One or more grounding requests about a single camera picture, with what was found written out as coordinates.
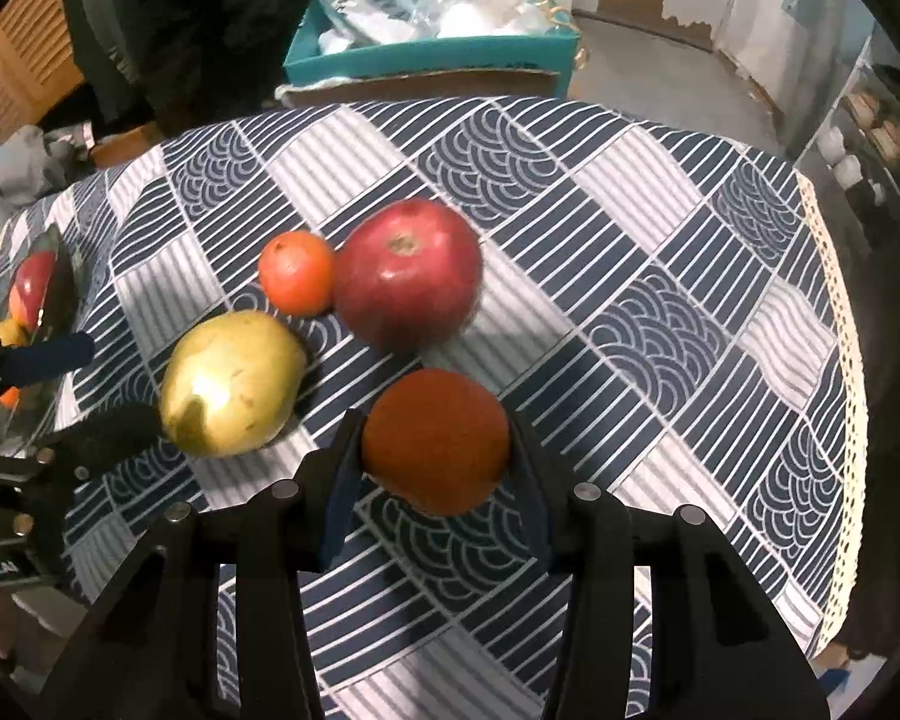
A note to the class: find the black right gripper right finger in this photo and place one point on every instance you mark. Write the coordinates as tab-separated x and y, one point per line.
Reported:
719	647

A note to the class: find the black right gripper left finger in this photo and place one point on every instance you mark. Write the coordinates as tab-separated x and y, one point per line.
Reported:
204	618

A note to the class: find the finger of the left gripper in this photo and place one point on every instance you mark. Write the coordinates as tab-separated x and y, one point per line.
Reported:
96	444
46	360

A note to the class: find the yellow green pear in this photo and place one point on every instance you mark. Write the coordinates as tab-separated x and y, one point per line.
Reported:
231	384

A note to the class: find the red apple front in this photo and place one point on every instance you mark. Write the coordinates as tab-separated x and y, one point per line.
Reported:
29	288

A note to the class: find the small orange tangerine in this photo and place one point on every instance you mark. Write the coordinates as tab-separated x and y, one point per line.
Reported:
296	271

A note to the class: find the large dark red apple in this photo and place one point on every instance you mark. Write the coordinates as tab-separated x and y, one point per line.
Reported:
409	277

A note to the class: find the large orange front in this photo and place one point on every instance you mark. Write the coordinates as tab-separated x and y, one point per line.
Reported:
10	398

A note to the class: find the yellow green mango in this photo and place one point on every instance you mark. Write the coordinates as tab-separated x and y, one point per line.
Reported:
13	334

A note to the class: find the dark glass bowl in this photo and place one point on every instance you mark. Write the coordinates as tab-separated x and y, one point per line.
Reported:
19	426

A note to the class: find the grey clothes pile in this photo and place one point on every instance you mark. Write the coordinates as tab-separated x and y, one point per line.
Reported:
35	163

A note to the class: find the wooden louvered cabinet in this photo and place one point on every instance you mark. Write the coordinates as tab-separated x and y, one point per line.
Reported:
37	67

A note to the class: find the blue white patterned tablecloth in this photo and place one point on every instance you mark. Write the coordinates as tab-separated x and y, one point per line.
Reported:
664	307

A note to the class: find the black hanging clothes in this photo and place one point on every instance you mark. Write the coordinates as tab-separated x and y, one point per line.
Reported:
181	64

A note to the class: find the shoe rack with shoes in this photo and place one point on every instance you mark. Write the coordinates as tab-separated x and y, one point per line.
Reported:
853	154

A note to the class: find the brown cardboard box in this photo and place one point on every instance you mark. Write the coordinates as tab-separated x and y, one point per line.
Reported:
429	85

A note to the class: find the clear plastic bag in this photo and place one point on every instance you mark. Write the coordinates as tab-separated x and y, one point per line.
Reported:
449	19

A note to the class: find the teal cardboard box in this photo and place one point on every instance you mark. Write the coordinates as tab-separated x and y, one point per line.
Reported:
305	64

